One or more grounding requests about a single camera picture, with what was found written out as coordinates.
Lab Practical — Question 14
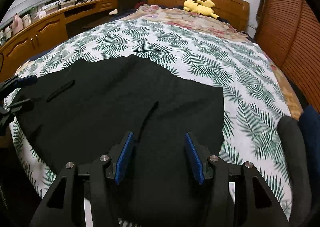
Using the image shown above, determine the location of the floral blanket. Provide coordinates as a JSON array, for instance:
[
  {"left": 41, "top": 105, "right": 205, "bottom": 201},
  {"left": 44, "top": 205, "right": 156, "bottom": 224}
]
[{"left": 122, "top": 5, "right": 303, "bottom": 119}]

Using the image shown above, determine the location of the wooden louvered wardrobe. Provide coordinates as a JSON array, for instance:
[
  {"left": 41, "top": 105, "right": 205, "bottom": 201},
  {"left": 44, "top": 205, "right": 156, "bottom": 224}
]
[{"left": 254, "top": 0, "right": 319, "bottom": 111}]

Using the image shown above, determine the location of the grey folded garment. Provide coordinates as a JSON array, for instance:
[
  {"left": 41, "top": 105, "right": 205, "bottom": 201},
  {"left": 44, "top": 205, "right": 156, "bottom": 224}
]
[{"left": 277, "top": 115, "right": 312, "bottom": 226}]

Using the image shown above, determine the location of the navy folded garment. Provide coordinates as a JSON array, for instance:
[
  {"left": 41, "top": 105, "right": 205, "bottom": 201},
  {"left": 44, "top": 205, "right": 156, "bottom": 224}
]
[{"left": 298, "top": 105, "right": 319, "bottom": 172}]

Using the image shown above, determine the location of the yellow plush toy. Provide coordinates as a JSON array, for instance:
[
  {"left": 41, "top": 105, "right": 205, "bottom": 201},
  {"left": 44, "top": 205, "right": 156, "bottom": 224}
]
[{"left": 183, "top": 0, "right": 219, "bottom": 19}]

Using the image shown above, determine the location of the palm leaf bedspread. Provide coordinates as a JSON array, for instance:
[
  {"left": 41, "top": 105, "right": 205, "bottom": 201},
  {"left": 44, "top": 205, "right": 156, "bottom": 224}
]
[{"left": 4, "top": 19, "right": 292, "bottom": 220}]

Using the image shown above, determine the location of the wooden desk cabinet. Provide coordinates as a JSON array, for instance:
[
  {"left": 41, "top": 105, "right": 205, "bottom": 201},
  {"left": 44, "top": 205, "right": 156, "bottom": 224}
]
[{"left": 1, "top": 0, "right": 118, "bottom": 81}]

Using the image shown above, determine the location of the pink bottle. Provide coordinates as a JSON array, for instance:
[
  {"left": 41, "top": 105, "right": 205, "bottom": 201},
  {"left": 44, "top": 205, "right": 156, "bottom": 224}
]
[{"left": 11, "top": 13, "right": 23, "bottom": 35}]

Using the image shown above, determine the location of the black button coat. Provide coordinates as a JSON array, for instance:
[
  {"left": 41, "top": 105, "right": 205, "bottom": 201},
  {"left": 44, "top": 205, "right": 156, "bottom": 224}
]
[{"left": 15, "top": 55, "right": 224, "bottom": 226}]

